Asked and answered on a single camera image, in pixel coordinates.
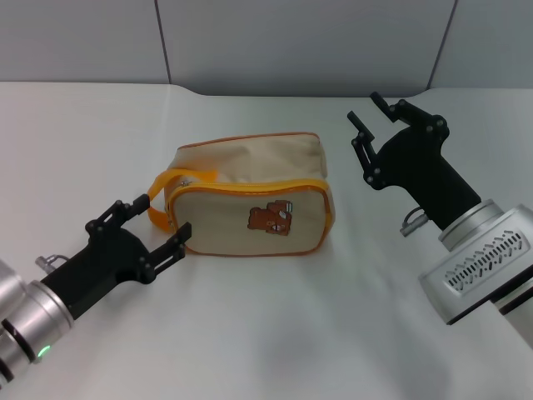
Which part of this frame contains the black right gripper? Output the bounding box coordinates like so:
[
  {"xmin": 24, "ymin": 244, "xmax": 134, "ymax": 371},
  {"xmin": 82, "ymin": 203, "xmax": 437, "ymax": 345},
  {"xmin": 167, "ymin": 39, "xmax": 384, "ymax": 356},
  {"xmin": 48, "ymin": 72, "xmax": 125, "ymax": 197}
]
[{"xmin": 347, "ymin": 91, "xmax": 480, "ymax": 231}]

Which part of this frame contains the arm metal cable connector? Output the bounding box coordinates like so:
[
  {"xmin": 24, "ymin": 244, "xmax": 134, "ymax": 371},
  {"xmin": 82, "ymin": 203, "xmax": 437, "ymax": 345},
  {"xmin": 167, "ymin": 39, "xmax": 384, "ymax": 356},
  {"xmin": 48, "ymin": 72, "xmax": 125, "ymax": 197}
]
[
  {"xmin": 399, "ymin": 207, "xmax": 430, "ymax": 237},
  {"xmin": 35, "ymin": 253, "xmax": 67, "ymax": 274}
]

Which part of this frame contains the left arm metal cable connector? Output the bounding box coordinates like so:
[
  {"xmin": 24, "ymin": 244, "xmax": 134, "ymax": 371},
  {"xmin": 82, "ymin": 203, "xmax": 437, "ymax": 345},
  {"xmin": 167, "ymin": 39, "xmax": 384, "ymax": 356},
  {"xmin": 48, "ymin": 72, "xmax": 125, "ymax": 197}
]
[{"xmin": 35, "ymin": 253, "xmax": 67, "ymax": 274}]

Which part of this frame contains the beige orange bear food bag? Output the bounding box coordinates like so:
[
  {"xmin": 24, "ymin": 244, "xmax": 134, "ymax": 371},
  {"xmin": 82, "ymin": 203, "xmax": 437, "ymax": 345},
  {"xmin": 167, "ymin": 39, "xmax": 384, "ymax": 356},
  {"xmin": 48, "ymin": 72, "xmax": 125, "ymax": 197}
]
[{"xmin": 147, "ymin": 131, "xmax": 336, "ymax": 258}]

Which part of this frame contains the right arm metal cable connector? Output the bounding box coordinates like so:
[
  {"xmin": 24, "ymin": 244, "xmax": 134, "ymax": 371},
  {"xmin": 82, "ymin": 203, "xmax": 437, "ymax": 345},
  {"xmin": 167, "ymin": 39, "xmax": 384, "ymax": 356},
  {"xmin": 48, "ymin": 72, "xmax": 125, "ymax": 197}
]
[{"xmin": 399, "ymin": 207, "xmax": 430, "ymax": 237}]

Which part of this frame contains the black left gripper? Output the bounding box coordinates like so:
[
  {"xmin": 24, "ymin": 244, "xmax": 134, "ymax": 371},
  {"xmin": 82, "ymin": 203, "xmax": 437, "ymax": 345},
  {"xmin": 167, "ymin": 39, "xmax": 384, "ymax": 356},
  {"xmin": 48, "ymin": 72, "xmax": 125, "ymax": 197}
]
[{"xmin": 40, "ymin": 193, "xmax": 193, "ymax": 321}]

